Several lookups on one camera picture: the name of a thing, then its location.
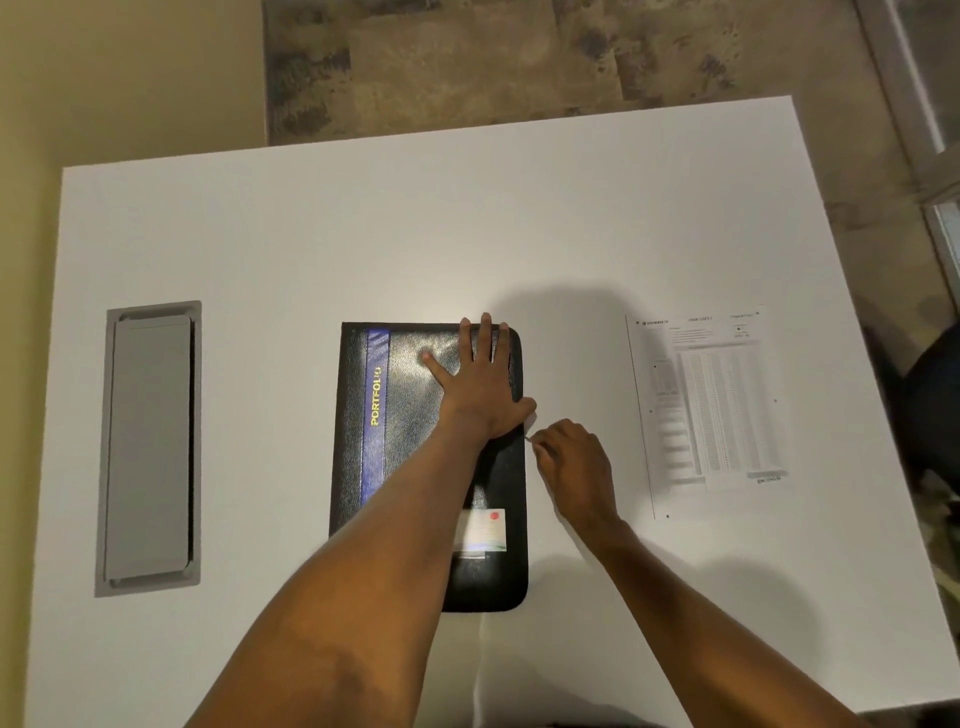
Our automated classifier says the person's left hand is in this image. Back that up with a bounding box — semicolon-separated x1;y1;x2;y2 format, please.
420;312;538;445

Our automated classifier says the grey table cable hatch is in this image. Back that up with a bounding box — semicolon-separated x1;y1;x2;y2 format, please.
93;300;204;600

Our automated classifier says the person's right forearm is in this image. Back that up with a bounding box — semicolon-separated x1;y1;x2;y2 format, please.
576;516;865;728

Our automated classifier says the black zippered portfolio folder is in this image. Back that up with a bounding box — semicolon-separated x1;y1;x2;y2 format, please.
328;321;531;614

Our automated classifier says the printed white paper sheet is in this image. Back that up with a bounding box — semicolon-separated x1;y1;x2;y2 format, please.
624;303;791;521

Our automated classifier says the white label card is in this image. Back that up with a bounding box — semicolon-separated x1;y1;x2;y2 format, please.
453;509;508;561

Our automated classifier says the person's left forearm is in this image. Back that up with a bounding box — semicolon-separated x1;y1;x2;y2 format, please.
183;417;502;728

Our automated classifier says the dark chair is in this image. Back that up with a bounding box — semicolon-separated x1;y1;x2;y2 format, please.
898;321;960;498

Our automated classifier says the person's right hand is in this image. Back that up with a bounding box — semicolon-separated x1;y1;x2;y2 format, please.
527;418;624;538

